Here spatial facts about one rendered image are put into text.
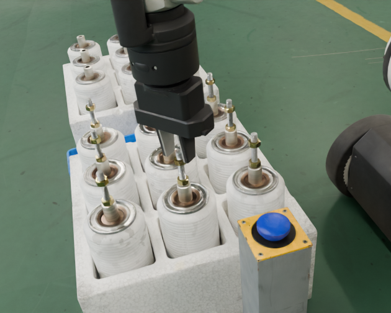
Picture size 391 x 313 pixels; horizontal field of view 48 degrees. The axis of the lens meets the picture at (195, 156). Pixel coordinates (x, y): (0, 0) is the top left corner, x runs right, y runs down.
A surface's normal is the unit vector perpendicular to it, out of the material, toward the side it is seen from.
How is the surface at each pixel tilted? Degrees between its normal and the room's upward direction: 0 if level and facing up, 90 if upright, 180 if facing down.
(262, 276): 90
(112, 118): 90
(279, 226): 0
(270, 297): 90
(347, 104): 0
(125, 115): 90
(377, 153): 45
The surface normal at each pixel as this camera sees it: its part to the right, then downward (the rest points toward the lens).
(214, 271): 0.26, 0.55
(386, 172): -0.77, -0.40
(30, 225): -0.10, -0.80
